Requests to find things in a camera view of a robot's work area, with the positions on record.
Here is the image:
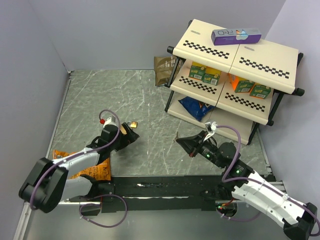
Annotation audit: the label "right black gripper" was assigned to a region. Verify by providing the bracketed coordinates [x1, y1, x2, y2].
[176, 130, 225, 169]

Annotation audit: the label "brass padlock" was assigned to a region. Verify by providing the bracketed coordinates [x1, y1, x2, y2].
[127, 121, 138, 129]

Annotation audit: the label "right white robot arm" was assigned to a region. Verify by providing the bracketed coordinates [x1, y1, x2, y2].
[175, 130, 320, 240]

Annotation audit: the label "blue snack bag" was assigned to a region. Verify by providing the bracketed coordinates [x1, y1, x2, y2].
[178, 96, 215, 122]

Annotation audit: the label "orange chips bag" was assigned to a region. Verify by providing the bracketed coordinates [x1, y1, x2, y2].
[52, 149, 112, 181]

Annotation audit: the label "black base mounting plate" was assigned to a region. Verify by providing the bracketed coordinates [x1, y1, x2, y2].
[70, 175, 239, 217]

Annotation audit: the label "green box far left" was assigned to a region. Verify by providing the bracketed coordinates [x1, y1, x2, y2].
[188, 61, 207, 81]

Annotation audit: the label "orange green box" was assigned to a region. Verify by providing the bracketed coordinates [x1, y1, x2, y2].
[228, 73, 255, 93]

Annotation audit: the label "brown foil pouch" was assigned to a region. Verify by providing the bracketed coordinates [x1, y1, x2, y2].
[153, 56, 177, 87]

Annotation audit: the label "beige three-tier shelf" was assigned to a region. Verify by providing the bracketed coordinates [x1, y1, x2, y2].
[165, 19, 305, 145]

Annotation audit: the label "green box far right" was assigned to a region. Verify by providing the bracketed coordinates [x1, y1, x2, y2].
[249, 83, 272, 99]

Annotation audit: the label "purple toothpaste box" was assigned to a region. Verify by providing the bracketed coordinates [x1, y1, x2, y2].
[211, 28, 262, 46]

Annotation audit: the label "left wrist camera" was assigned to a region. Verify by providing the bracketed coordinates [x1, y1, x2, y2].
[99, 116, 119, 129]

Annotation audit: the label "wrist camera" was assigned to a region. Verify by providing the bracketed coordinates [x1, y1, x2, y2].
[99, 116, 119, 129]
[203, 121, 218, 142]

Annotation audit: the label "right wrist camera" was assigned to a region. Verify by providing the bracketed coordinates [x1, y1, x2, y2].
[203, 121, 218, 142]

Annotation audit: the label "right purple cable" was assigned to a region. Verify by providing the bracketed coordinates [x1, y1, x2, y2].
[214, 124, 320, 237]

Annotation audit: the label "purple cable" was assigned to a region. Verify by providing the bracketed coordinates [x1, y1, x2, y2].
[214, 124, 320, 237]
[29, 109, 128, 228]

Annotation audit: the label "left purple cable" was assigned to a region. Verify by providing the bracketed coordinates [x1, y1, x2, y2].
[29, 109, 128, 228]

